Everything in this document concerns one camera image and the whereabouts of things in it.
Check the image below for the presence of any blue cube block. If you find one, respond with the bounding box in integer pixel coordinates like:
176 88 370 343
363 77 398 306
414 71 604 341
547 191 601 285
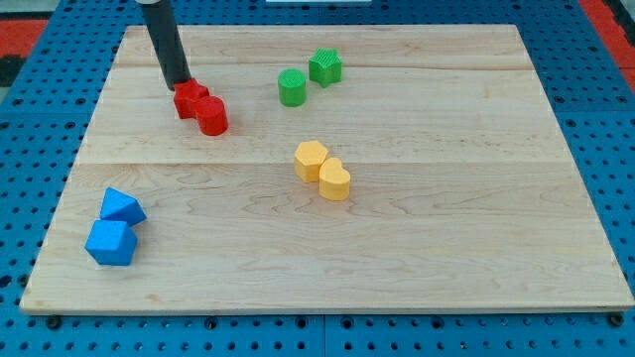
84 220 138 266

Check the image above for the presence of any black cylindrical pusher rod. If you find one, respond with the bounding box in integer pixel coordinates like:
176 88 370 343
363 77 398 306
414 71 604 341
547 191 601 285
136 0 191 91

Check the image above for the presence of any blue triangle block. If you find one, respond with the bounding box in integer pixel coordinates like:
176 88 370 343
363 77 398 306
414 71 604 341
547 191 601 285
99 187 147 226

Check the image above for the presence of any green star block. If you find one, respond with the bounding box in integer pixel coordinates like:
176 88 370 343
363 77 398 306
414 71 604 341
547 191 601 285
309 48 342 88

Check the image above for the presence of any yellow hexagon block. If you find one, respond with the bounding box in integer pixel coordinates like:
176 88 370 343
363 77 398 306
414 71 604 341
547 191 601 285
294 141 328 182

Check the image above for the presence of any green cylinder block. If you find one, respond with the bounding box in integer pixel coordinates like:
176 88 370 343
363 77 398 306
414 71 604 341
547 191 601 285
278 68 307 107

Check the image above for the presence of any wooden board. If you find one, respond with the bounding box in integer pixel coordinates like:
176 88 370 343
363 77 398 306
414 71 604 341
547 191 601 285
21 25 634 315

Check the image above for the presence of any yellow heart block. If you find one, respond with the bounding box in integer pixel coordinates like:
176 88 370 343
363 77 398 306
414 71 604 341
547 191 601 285
318 158 351 201

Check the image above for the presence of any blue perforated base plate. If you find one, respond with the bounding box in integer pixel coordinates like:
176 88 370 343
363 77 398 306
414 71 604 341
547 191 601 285
1 0 634 356

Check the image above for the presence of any red star block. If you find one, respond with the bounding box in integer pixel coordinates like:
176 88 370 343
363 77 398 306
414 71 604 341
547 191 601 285
174 78 209 119

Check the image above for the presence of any red cylinder block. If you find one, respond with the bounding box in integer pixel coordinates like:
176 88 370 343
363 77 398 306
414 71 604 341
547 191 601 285
194 96 228 136

